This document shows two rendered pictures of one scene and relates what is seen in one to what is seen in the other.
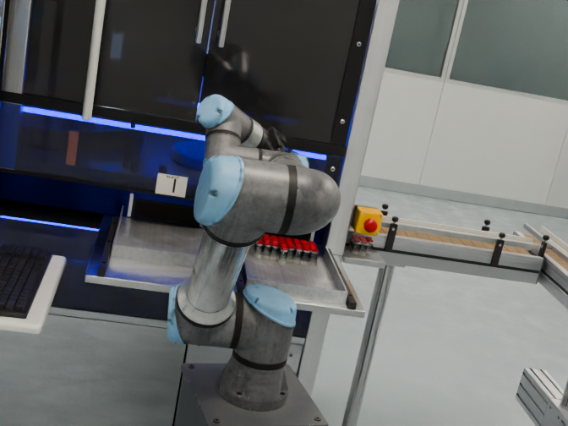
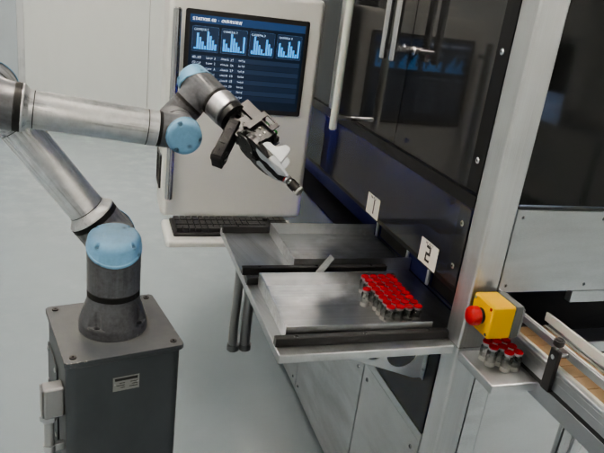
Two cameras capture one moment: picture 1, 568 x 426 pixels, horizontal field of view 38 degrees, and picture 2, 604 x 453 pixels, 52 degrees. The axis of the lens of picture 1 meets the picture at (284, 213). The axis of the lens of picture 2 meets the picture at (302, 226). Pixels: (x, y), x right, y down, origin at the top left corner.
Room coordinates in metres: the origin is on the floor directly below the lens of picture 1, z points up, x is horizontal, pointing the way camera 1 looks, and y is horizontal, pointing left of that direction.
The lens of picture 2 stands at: (1.77, -1.31, 1.55)
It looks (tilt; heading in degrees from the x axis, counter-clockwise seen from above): 20 degrees down; 81
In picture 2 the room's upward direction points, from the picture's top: 7 degrees clockwise
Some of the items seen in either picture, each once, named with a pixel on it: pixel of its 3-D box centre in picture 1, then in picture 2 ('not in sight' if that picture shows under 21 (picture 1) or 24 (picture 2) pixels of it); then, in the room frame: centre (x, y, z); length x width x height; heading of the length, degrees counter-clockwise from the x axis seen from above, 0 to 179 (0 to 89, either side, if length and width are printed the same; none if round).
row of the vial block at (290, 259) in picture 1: (286, 253); (376, 298); (2.18, -0.03, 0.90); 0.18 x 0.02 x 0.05; 99
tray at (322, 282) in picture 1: (289, 267); (341, 302); (2.09, -0.04, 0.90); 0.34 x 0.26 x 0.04; 9
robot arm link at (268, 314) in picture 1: (263, 321); (113, 258); (1.57, 0.00, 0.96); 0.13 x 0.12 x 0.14; 102
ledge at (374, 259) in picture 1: (360, 254); (502, 369); (2.41, -0.26, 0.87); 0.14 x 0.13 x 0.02; 10
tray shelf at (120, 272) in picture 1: (224, 262); (333, 280); (2.11, 0.13, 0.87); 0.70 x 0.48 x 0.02; 100
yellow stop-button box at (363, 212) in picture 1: (367, 220); (494, 315); (2.36, -0.25, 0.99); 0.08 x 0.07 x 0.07; 10
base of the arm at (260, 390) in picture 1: (256, 371); (113, 306); (1.57, -0.01, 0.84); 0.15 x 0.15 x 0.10
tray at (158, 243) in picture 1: (164, 236); (337, 245); (2.15, 0.31, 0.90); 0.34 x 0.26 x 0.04; 10
